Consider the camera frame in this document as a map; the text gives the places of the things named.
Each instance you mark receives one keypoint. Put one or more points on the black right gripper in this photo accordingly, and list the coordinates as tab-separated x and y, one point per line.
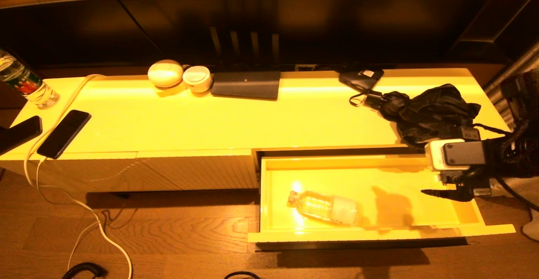
476	182

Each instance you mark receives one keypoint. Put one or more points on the black umbrella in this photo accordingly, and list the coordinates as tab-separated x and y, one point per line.
429	110

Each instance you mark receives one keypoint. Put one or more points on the clear plastic water bottle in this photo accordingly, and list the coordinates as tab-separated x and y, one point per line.
328	208

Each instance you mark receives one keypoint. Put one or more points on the white cabinet drawer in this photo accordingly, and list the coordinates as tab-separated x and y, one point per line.
286	211

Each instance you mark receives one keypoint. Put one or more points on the cream ribbed sideboard cabinet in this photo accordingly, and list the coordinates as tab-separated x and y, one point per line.
189	119

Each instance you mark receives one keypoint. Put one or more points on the small black stickered device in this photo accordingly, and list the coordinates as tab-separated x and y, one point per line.
360	79

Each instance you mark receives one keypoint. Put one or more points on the black television screen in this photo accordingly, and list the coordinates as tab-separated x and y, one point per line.
337	26

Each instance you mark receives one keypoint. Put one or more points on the dark grey antenna router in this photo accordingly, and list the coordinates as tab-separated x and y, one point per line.
246	85

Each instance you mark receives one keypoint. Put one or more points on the white round device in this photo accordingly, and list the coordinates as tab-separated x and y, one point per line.
197	78

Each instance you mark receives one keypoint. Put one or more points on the white oval device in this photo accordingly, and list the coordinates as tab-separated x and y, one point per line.
165	74

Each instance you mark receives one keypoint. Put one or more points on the black smartphone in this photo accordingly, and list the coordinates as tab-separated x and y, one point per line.
63	134
19	132

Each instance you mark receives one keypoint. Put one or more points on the water bottle with colourful label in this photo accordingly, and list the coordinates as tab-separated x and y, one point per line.
25	83

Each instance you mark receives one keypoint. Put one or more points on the dark wooden wall shelf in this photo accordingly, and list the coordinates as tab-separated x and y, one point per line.
505	17

